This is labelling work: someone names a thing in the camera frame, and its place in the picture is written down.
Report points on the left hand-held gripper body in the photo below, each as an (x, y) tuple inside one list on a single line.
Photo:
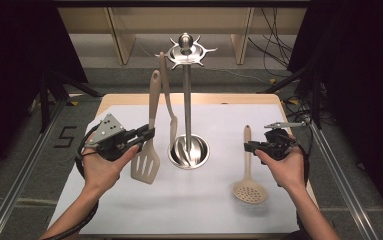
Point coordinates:
[(112, 143)]

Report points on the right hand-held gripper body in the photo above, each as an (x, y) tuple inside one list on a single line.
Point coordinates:
[(279, 143)]

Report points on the beige slotted spatula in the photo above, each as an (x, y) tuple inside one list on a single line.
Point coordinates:
[(145, 165)]

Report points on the beige skimmer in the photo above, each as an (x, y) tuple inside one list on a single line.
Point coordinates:
[(249, 191)]

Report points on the beige spoon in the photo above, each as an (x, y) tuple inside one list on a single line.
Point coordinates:
[(167, 90)]

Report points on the steel utensil rack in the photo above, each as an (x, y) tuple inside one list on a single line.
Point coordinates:
[(187, 100)]

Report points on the person's right hand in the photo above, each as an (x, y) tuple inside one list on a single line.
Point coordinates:
[(289, 170)]

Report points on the person's left hand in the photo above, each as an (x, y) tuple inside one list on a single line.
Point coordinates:
[(102, 173)]

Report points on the black metal stand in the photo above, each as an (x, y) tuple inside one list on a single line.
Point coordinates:
[(44, 100), (315, 100)]

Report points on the white table sheet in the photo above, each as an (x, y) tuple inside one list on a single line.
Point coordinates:
[(192, 206)]

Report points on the black curtain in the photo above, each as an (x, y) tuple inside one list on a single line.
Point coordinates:
[(362, 66), (12, 66)]

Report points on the light wooden shelf unit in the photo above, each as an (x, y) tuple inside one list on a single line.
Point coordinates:
[(179, 20)]

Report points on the aluminium floor rail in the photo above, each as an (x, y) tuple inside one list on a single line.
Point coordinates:
[(342, 186), (19, 190)]

